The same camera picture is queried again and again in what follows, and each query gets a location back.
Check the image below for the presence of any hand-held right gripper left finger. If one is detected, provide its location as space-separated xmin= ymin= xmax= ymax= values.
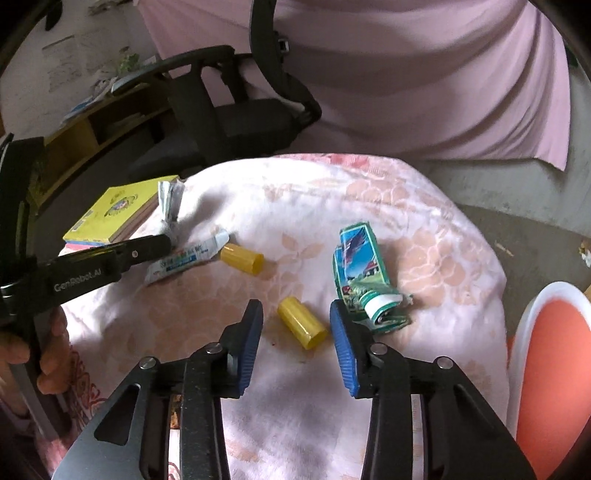
xmin=51 ymin=299 xmax=265 ymax=480

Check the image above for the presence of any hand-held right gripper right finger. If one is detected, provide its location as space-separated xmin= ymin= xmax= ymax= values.
xmin=329 ymin=299 xmax=539 ymax=480

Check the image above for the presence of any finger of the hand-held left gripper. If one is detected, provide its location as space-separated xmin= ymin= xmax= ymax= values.
xmin=113 ymin=234 xmax=174 ymax=275

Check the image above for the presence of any white ointment tube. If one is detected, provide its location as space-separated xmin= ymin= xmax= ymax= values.
xmin=144 ymin=229 xmax=230 ymax=286

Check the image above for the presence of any yellow plastic cap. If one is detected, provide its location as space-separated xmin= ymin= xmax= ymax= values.
xmin=277 ymin=296 xmax=328 ymax=350
xmin=219 ymin=243 xmax=265 ymax=277

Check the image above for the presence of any silver wrapper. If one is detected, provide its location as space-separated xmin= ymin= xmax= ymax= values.
xmin=156 ymin=180 xmax=186 ymax=243

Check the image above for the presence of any green picture packet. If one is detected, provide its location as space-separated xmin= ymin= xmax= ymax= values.
xmin=333 ymin=222 xmax=413 ymax=335

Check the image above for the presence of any red basin with white rim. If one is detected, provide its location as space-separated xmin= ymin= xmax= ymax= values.
xmin=505 ymin=281 xmax=591 ymax=480

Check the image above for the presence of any person's left hand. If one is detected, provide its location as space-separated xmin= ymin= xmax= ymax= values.
xmin=0 ymin=307 xmax=71 ymax=396

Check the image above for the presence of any stack of yellow books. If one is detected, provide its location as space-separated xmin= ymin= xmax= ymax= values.
xmin=62 ymin=174 xmax=181 ymax=245

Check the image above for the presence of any floral tablecloth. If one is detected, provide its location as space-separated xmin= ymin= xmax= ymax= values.
xmin=34 ymin=154 xmax=511 ymax=480

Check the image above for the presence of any wooden desk with shelves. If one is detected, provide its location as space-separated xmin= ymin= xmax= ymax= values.
xmin=25 ymin=83 xmax=171 ymax=217

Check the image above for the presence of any black office chair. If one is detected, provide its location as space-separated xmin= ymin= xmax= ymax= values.
xmin=111 ymin=0 xmax=322 ymax=183

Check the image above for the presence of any pile of papers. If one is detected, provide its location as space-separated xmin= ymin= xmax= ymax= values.
xmin=60 ymin=53 xmax=160 ymax=123

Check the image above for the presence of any green toy plant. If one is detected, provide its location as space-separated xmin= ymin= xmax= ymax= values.
xmin=115 ymin=53 xmax=141 ymax=77

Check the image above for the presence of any pink hanging cloth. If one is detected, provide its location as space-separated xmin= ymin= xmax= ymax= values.
xmin=139 ymin=0 xmax=573 ymax=171

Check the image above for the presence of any white wall calendar sheet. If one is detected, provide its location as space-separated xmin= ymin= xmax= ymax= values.
xmin=42 ymin=36 xmax=89 ymax=78

